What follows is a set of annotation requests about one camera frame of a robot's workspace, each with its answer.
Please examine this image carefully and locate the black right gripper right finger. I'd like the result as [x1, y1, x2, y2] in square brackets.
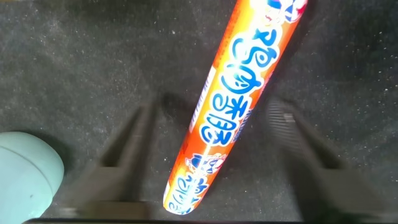
[267, 96, 398, 224]

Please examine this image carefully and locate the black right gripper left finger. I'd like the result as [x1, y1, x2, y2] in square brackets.
[60, 99, 162, 220]

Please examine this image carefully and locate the orange sausage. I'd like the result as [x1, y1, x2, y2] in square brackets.
[162, 0, 309, 216]

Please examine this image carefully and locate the light blue mug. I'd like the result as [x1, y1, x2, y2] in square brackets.
[0, 131, 65, 224]

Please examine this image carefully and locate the black table cloth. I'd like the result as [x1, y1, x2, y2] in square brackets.
[0, 0, 398, 224]

